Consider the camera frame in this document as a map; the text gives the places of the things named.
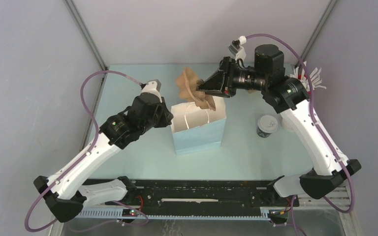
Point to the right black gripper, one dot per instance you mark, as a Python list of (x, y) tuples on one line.
[(221, 79)]

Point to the brown pulp cup carrier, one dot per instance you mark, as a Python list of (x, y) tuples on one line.
[(187, 84)]

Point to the light blue paper bag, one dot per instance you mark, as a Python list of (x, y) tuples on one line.
[(195, 129)]

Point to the white cup lid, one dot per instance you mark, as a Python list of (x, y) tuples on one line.
[(267, 121)]

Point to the black paper cup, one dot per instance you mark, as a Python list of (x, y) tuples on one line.
[(265, 132)]

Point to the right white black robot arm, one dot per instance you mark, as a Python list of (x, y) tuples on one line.
[(290, 99)]

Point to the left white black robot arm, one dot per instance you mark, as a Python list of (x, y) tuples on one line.
[(67, 192)]

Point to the white lid stack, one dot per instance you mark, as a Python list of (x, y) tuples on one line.
[(286, 125)]

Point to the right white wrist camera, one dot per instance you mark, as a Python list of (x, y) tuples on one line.
[(237, 49)]

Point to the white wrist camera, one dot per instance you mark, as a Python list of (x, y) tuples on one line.
[(152, 87), (237, 49)]

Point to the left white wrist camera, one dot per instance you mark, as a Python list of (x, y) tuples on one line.
[(152, 87)]

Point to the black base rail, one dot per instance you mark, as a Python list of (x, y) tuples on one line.
[(173, 199)]

